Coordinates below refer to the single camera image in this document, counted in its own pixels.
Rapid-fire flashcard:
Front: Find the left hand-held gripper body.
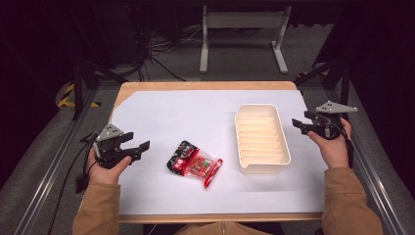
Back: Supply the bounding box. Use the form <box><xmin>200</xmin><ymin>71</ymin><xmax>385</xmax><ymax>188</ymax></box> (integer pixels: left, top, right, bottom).
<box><xmin>93</xmin><ymin>122</ymin><xmax>143</xmax><ymax>170</ymax></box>

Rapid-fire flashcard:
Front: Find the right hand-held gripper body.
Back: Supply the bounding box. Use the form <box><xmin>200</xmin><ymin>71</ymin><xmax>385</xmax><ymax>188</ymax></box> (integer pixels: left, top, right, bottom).
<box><xmin>303</xmin><ymin>100</ymin><xmax>358</xmax><ymax>141</ymax></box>

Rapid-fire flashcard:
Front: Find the white divided storage box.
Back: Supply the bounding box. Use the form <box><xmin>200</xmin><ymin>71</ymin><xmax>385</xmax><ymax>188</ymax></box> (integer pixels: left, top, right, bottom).
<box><xmin>234</xmin><ymin>103</ymin><xmax>292</xmax><ymax>175</ymax></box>

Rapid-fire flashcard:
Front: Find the red and black snack packet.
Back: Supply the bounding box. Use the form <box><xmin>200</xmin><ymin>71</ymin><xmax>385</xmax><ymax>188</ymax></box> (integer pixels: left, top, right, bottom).
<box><xmin>166</xmin><ymin>140</ymin><xmax>224</xmax><ymax>190</ymax></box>

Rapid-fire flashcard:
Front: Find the person's left hand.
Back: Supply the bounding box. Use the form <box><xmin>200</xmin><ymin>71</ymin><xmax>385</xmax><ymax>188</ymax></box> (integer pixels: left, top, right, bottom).
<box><xmin>85</xmin><ymin>148</ymin><xmax>133</xmax><ymax>186</ymax></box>

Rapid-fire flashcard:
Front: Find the person's right hand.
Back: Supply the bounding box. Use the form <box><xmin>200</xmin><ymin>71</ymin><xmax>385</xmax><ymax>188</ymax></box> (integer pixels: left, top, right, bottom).
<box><xmin>306</xmin><ymin>117</ymin><xmax>353</xmax><ymax>170</ymax></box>

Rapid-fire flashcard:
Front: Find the black metal stand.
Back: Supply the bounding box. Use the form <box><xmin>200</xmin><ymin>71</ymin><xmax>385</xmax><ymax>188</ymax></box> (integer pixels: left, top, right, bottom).
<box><xmin>295</xmin><ymin>58</ymin><xmax>352</xmax><ymax>106</ymax></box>
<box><xmin>71</xmin><ymin>58</ymin><xmax>129</xmax><ymax>121</ymax></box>

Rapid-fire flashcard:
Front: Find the white paper sheet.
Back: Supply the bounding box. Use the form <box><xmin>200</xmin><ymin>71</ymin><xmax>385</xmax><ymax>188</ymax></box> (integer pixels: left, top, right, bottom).
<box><xmin>110</xmin><ymin>89</ymin><xmax>329</xmax><ymax>216</ymax></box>

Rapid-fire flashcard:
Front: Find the yellow black hazard tape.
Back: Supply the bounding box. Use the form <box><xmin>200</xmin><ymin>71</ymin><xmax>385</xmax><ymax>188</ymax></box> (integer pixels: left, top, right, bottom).
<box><xmin>57</xmin><ymin>82</ymin><xmax>101</xmax><ymax>109</ymax></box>

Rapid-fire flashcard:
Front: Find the wooden table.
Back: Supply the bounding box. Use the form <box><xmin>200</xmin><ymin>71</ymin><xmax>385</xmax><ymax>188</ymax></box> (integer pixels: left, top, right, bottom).
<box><xmin>110</xmin><ymin>80</ymin><xmax>325</xmax><ymax>225</ymax></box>

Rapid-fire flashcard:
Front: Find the person's tan clothing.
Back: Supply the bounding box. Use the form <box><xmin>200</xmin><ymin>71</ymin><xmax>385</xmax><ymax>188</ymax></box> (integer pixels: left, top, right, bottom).
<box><xmin>173</xmin><ymin>220</ymin><xmax>274</xmax><ymax>235</ymax></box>

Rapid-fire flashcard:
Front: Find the left hand-held gripper cable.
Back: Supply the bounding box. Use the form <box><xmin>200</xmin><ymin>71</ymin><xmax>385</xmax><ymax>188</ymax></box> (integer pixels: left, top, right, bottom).
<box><xmin>47</xmin><ymin>131</ymin><xmax>100</xmax><ymax>235</ymax></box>

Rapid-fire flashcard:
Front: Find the hand-held gripper cable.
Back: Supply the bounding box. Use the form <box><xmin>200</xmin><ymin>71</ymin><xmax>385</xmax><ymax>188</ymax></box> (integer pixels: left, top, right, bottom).
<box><xmin>338</xmin><ymin>114</ymin><xmax>355</xmax><ymax>169</ymax></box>
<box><xmin>47</xmin><ymin>131</ymin><xmax>100</xmax><ymax>235</ymax></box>

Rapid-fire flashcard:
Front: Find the right hand-held gripper cable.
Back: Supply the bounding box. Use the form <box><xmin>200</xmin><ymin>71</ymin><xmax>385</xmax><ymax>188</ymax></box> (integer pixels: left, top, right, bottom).
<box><xmin>338</xmin><ymin>114</ymin><xmax>355</xmax><ymax>169</ymax></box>

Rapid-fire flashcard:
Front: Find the aluminium rail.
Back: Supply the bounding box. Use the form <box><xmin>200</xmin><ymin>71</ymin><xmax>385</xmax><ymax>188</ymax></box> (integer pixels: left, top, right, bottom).
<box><xmin>328</xmin><ymin>87</ymin><xmax>409</xmax><ymax>235</ymax></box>
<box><xmin>14</xmin><ymin>87</ymin><xmax>100</xmax><ymax>235</ymax></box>

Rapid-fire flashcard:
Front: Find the bundle of floor cables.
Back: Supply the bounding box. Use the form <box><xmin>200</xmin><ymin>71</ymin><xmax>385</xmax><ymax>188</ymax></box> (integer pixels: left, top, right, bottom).
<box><xmin>129</xmin><ymin>5</ymin><xmax>204</xmax><ymax>83</ymax></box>

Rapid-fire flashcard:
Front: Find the white metal table frame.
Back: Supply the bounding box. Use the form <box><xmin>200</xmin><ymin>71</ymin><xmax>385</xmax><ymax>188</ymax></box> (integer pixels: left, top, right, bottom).
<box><xmin>199</xmin><ymin>4</ymin><xmax>293</xmax><ymax>75</ymax></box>

